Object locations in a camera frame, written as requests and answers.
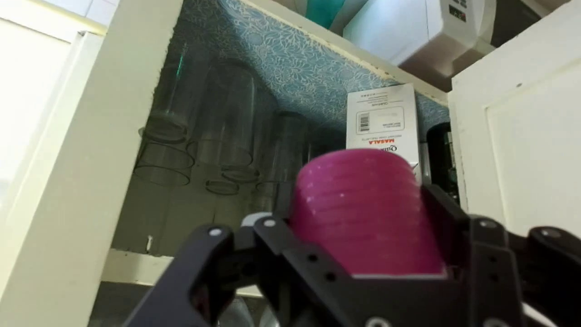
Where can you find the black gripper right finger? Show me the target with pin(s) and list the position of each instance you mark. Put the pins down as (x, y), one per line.
(511, 280)

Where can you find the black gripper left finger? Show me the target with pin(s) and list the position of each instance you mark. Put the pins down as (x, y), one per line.
(302, 283)

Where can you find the magenta plastic cup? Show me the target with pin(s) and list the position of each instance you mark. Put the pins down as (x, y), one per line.
(366, 209)

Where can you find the clear glass tumbler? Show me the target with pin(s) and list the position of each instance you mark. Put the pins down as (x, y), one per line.
(226, 143)
(280, 158)
(166, 156)

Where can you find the white cardboard box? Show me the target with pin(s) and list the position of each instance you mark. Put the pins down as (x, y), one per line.
(388, 120)

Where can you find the cream wall cabinet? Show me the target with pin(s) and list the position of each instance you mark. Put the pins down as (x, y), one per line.
(502, 142)

